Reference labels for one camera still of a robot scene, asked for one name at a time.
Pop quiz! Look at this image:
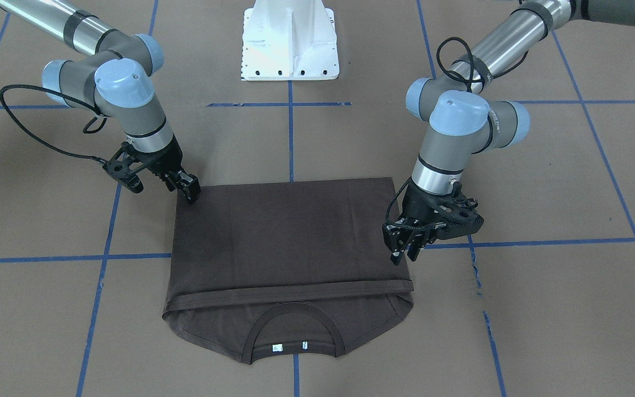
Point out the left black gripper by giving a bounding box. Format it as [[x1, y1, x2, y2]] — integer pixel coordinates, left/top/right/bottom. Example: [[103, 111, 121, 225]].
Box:
[[381, 183, 456, 266]]

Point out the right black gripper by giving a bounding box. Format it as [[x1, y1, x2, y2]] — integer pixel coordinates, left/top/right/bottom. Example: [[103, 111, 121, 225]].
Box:
[[136, 137, 201, 205]]

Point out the dark brown t-shirt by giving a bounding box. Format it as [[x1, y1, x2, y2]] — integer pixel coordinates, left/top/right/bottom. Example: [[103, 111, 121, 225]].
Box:
[[162, 178, 414, 364]]

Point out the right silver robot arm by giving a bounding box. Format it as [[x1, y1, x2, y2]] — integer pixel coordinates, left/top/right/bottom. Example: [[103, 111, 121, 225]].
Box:
[[0, 1, 201, 203]]

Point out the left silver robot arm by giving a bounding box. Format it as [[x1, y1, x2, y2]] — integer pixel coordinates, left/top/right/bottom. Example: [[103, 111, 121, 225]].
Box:
[[381, 1, 635, 265]]

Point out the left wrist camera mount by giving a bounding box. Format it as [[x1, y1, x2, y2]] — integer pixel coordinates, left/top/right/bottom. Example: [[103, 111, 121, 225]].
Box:
[[434, 181, 484, 240]]

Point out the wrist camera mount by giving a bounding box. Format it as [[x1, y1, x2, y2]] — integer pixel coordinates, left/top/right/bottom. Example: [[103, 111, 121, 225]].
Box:
[[103, 142, 146, 194], [434, 181, 484, 240]]

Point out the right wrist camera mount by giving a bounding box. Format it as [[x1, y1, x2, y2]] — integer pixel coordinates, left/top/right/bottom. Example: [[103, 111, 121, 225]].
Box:
[[103, 142, 146, 194]]

